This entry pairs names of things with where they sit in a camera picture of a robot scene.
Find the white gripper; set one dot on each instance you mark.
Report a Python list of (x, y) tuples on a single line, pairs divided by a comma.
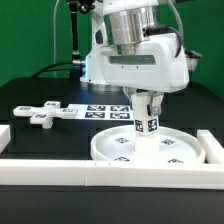
[(154, 66)]

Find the white round table top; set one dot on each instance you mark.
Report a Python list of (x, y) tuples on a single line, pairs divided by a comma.
[(166, 145)]

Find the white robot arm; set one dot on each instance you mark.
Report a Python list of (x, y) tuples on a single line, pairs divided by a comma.
[(125, 23)]

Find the white marker sheet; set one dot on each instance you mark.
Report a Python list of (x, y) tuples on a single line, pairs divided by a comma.
[(103, 112)]

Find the white U-shaped obstacle fence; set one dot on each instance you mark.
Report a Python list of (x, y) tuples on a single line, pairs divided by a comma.
[(207, 175)]

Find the white cross-shaped table base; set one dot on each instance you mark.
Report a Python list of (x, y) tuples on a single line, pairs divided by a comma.
[(44, 115)]

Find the black camera stand pole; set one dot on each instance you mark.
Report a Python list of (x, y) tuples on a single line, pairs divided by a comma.
[(84, 7)]

